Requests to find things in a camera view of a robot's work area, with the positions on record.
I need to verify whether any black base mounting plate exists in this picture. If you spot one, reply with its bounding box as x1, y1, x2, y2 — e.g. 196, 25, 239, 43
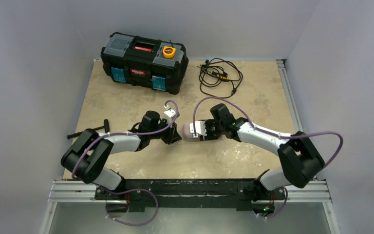
94, 178, 285, 214

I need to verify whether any black plastic toolbox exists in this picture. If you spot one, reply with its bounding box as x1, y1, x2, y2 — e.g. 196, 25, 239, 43
100, 32, 189, 95

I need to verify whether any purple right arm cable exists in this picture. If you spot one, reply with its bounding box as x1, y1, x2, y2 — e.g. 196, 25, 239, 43
192, 96, 344, 219

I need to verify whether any left blue toolbox latch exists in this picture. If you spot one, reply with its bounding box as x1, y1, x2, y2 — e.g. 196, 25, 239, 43
111, 67, 126, 83

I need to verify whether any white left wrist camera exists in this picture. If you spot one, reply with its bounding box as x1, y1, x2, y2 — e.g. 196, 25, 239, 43
163, 104, 178, 123

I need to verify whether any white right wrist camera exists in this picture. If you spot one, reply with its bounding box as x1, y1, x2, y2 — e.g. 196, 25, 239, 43
189, 120, 207, 138

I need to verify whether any black coiled cable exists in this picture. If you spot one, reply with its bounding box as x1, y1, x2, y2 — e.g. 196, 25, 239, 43
197, 58, 244, 99

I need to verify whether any blue toolbox latch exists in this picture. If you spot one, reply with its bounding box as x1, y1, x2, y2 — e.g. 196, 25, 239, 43
151, 76, 166, 91
111, 67, 126, 83

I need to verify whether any yellow tape measure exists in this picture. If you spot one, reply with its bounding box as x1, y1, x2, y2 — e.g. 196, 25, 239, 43
162, 46, 177, 59

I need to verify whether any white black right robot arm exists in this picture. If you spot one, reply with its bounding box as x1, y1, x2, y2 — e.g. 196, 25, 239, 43
183, 104, 325, 192

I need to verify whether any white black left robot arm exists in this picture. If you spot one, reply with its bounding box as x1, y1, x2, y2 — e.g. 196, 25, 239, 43
60, 109, 182, 191

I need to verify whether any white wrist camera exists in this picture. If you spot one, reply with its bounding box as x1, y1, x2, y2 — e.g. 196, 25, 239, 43
163, 104, 178, 123
189, 120, 207, 138

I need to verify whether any pink umbrella case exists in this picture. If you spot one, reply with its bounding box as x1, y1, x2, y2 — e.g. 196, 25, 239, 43
183, 123, 199, 140

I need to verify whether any right blue toolbox latch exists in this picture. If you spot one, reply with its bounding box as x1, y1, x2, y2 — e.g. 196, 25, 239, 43
151, 76, 166, 91

